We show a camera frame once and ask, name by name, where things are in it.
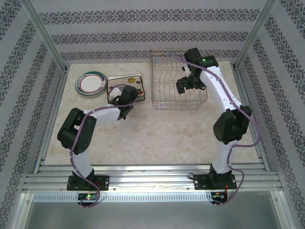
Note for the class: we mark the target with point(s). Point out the square plate flower print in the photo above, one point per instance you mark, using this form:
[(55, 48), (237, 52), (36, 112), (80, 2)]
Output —
[(124, 82)]

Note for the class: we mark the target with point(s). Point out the round plate thin green rim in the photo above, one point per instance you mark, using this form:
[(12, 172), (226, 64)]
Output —
[(91, 96)]

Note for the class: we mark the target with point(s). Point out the round plate wide green band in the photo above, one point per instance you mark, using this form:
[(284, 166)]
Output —
[(91, 82)]

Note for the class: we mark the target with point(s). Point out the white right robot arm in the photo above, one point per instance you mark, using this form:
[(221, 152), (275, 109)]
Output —
[(214, 83)]

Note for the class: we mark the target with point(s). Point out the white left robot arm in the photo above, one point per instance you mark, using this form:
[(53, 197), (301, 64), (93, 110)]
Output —
[(104, 114)]

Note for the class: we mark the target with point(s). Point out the small circuit board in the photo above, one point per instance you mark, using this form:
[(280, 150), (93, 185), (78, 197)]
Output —
[(218, 195), (88, 197)]

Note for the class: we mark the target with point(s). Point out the grey metal panel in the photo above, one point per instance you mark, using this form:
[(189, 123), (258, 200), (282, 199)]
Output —
[(152, 214)]

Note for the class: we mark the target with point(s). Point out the aluminium extrusion frame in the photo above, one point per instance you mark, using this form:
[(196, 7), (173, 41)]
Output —
[(152, 176)]

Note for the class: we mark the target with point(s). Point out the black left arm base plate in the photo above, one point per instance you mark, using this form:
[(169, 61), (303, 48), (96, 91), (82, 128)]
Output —
[(104, 182)]

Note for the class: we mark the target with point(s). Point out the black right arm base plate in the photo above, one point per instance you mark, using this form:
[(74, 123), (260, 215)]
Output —
[(201, 182)]

